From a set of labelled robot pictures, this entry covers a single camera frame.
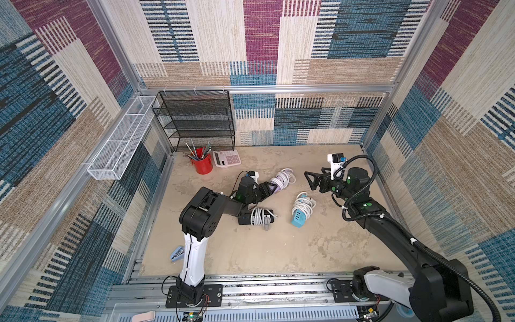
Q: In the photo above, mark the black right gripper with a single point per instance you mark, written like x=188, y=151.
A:
x=324, y=181

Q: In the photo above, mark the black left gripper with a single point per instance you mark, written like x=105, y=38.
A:
x=267, y=190

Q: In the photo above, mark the purple power strip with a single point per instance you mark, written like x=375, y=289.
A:
x=280, y=181

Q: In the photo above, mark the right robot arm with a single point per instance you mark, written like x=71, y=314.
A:
x=439, y=289

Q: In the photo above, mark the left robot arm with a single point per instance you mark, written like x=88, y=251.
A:
x=199, y=220

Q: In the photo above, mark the black power strip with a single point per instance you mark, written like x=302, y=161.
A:
x=257, y=217

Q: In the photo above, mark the teal power strip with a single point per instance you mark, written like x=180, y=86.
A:
x=302, y=209

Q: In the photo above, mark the pink white calculator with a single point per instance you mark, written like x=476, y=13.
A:
x=226, y=159

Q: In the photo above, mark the red metal pencil cup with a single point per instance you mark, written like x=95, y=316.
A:
x=203, y=167

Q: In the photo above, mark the pencils in red cup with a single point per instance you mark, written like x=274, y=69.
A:
x=201, y=155

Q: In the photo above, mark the blue stapler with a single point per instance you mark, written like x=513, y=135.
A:
x=178, y=254

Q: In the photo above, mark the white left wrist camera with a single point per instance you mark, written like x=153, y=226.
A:
x=254, y=175

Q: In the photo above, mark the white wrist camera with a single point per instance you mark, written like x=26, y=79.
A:
x=334, y=163
x=254, y=175

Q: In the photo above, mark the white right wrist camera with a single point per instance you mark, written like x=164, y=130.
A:
x=334, y=163

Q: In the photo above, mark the black wire mesh shelf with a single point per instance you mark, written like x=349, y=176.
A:
x=196, y=118

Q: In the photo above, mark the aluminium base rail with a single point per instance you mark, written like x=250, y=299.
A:
x=270, y=297

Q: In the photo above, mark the white wire mesh basket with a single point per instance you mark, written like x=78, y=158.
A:
x=116, y=154

